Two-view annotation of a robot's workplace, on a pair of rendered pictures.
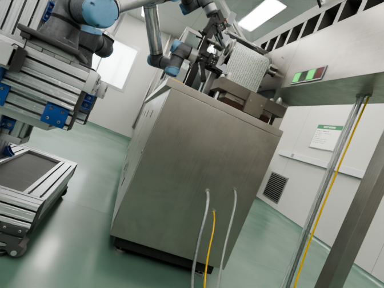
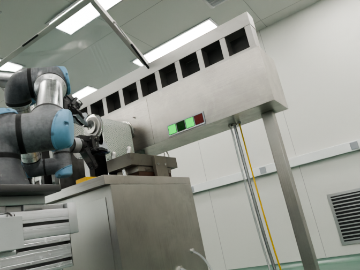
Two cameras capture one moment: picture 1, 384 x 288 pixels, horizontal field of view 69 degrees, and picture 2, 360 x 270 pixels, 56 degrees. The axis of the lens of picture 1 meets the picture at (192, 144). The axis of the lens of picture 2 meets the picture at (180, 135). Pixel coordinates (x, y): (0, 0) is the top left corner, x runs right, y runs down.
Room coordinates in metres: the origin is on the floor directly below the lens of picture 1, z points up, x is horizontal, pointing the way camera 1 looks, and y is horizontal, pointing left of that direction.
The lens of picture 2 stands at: (0.14, 0.95, 0.63)
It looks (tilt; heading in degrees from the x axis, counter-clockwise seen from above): 15 degrees up; 314
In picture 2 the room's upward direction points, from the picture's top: 12 degrees counter-clockwise
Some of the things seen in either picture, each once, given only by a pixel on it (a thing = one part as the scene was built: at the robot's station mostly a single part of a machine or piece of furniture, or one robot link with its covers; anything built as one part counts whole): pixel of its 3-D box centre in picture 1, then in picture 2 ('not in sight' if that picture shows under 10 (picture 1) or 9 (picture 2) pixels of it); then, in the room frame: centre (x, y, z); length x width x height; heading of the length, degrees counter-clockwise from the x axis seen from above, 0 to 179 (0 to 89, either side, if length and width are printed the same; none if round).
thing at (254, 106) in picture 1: (254, 105); (160, 166); (1.46, -0.22, 0.97); 0.10 x 0.03 x 0.11; 104
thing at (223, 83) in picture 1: (247, 98); (144, 164); (1.55, -0.19, 1.00); 0.40 x 0.16 x 0.06; 104
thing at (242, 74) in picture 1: (241, 79); (120, 150); (1.66, -0.12, 1.11); 0.23 x 0.01 x 0.18; 104
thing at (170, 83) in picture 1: (183, 110); (5, 225); (2.61, 0.20, 0.88); 2.52 x 0.66 x 0.04; 14
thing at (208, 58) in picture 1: (206, 60); (87, 145); (1.60, 0.11, 1.12); 0.12 x 0.08 x 0.09; 104
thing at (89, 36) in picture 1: (89, 36); not in sight; (1.61, 0.79, 0.98); 0.13 x 0.12 x 0.14; 169
